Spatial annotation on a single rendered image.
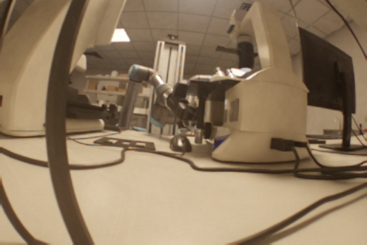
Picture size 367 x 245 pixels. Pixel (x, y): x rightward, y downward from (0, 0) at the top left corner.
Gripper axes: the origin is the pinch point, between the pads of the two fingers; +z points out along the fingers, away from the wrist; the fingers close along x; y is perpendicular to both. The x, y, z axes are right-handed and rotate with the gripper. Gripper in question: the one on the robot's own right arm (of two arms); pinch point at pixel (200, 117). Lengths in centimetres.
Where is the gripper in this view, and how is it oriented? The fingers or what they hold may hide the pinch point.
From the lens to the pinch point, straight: 50.6
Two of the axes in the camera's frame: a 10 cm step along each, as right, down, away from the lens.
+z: 4.2, 3.9, -8.2
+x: -8.6, -1.3, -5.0
